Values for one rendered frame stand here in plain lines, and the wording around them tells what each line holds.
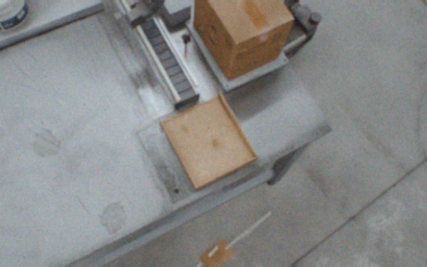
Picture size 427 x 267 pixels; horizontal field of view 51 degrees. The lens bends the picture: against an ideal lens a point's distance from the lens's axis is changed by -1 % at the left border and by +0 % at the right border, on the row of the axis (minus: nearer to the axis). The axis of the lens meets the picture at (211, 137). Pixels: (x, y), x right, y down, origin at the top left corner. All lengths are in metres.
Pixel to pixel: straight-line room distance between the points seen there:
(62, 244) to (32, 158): 0.34
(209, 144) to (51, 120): 0.61
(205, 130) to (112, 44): 0.53
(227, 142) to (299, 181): 0.98
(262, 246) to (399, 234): 0.77
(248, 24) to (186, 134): 0.47
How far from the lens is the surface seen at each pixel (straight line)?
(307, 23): 2.74
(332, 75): 2.94
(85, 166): 1.70
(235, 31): 1.59
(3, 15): 1.90
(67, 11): 1.97
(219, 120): 1.73
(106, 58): 1.87
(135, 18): 1.63
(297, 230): 2.53
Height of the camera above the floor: 2.42
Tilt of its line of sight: 68 degrees down
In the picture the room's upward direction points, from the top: 11 degrees clockwise
